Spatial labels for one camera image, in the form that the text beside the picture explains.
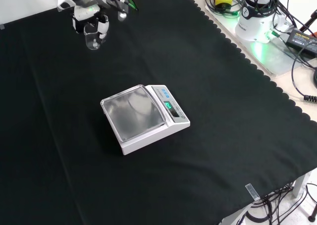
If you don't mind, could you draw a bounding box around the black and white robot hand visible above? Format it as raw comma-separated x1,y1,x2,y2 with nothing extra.
71,4,110,39

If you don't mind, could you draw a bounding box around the small clear glass beaker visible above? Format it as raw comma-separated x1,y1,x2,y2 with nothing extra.
83,23,102,51

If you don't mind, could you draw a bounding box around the white electronic balance steel pan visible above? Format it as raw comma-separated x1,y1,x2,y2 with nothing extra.
100,84,191,156

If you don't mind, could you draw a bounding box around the black bench cloth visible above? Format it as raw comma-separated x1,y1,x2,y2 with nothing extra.
0,0,317,225

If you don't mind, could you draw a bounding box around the black power adapter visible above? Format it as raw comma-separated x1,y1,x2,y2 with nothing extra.
285,28,317,56

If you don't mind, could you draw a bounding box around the red and black tripod leg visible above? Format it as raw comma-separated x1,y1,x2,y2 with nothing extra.
296,9,317,39

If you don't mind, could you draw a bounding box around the white table leg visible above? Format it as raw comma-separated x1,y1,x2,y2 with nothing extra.
293,171,312,199

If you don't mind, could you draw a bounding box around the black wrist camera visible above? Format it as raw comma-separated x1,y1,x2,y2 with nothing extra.
106,0,130,22

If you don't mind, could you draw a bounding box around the grey metal base plate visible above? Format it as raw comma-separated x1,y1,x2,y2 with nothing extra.
205,0,317,77

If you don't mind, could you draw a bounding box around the black adapter cable with plug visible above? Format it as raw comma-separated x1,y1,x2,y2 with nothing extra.
291,50,317,102

